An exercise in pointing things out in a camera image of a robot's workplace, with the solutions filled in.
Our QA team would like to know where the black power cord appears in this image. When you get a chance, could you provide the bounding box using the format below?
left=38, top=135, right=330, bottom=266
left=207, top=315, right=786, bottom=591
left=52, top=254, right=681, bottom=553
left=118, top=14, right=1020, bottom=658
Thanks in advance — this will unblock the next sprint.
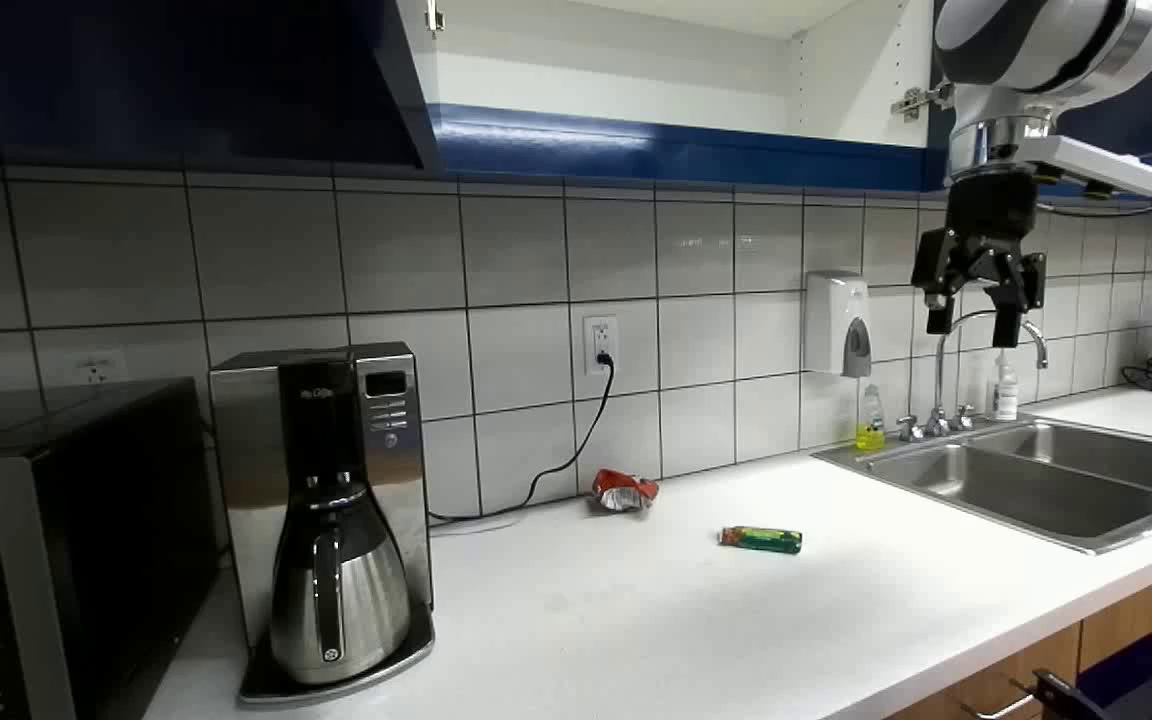
left=423, top=350, right=618, bottom=527

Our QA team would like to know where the red snack packet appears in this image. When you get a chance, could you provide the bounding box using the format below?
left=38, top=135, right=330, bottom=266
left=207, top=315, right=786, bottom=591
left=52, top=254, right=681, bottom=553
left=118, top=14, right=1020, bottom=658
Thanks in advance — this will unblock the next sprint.
left=582, top=466, right=663, bottom=521

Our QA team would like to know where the black microwave oven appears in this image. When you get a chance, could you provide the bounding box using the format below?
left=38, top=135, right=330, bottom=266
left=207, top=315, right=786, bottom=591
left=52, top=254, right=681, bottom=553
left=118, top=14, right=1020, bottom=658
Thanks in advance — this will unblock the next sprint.
left=0, top=377, right=225, bottom=720

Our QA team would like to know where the black object below counter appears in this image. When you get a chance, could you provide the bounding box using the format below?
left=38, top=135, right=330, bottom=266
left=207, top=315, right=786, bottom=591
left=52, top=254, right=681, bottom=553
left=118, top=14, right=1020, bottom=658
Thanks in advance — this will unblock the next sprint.
left=1027, top=652, right=1152, bottom=720

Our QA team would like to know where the steel coffee carafe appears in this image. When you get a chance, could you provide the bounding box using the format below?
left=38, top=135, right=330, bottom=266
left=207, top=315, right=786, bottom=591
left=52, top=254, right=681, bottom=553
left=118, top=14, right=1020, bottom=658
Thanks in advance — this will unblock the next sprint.
left=265, top=478, right=417, bottom=692

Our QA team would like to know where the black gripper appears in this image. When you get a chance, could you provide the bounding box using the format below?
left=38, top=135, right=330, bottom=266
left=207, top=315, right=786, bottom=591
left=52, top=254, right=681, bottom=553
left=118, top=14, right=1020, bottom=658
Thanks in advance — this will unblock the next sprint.
left=910, top=166, right=1051, bottom=350

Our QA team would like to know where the yellow dish soap bottle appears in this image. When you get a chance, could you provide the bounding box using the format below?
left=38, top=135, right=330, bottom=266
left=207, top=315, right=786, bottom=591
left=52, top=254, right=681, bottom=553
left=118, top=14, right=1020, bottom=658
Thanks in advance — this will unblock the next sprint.
left=847, top=380, right=890, bottom=455

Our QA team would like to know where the small white bottle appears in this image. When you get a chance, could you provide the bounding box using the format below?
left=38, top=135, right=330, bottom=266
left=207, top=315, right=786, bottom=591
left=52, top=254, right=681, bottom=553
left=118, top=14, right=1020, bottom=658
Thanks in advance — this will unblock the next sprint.
left=991, top=350, right=1024, bottom=424

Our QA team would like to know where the wooden base cabinet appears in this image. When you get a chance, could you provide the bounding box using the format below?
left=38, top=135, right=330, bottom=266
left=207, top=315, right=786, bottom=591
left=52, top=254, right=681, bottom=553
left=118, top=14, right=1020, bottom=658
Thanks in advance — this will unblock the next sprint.
left=889, top=557, right=1152, bottom=720

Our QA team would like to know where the blue cabinet white interior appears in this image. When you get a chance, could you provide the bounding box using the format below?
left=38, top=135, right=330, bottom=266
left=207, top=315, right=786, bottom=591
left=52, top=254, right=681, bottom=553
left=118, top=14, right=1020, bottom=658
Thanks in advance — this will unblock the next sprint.
left=391, top=0, right=945, bottom=192

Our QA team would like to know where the black steel coffee maker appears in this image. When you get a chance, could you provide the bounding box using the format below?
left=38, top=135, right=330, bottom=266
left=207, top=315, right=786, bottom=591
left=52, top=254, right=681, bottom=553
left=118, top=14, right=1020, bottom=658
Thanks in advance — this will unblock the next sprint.
left=207, top=341, right=439, bottom=707

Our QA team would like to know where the chrome sink faucet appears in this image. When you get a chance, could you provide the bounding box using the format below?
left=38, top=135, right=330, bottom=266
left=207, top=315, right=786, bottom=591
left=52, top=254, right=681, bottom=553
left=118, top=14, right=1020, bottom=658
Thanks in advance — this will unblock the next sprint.
left=895, top=306, right=1051, bottom=445

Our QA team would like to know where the white wall soap dispenser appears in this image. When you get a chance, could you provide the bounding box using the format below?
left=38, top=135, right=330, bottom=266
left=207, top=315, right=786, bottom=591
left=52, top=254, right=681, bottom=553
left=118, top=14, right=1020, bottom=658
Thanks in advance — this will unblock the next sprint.
left=803, top=270, right=876, bottom=380

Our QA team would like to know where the white wall power outlet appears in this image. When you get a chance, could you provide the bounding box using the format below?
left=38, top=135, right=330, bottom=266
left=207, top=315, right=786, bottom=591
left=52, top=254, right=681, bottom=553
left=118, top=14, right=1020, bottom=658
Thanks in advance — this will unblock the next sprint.
left=581, top=310, right=625, bottom=380
left=70, top=347, right=118, bottom=393

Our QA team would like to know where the stainless steel sink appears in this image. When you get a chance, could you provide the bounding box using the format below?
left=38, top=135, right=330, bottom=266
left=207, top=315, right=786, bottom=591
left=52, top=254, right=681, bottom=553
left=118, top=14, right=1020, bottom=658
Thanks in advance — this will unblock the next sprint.
left=817, top=414, right=1152, bottom=557

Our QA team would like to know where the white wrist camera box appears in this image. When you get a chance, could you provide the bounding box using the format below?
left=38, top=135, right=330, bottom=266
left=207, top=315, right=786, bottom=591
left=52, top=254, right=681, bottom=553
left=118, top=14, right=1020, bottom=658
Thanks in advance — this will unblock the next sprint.
left=998, top=130, right=1152, bottom=202

